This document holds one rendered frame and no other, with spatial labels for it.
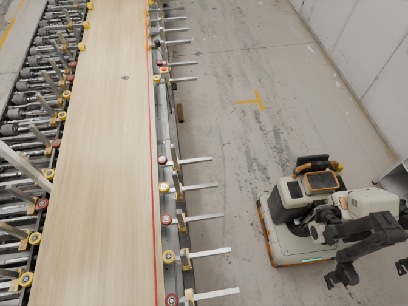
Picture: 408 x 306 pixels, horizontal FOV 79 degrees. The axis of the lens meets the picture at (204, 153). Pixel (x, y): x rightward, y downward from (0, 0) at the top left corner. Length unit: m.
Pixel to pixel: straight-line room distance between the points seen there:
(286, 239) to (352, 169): 1.38
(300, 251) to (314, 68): 2.99
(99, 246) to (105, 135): 0.94
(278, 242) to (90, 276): 1.55
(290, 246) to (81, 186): 1.83
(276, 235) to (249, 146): 1.23
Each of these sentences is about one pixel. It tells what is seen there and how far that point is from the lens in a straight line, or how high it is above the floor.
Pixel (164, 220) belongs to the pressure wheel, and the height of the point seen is 0.90.
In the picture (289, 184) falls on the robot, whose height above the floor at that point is 0.81.
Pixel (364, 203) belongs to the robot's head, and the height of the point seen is 1.38.
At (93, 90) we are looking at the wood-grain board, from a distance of 2.77.
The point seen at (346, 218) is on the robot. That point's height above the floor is 1.21.
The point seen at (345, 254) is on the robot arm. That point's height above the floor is 1.28.
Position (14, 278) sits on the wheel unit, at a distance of 2.14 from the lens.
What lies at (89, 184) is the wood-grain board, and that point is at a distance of 2.10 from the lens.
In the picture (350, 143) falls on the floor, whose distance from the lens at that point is 3.69.
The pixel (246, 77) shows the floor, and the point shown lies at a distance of 4.12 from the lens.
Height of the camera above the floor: 2.61
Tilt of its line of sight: 57 degrees down
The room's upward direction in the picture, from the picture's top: 1 degrees counter-clockwise
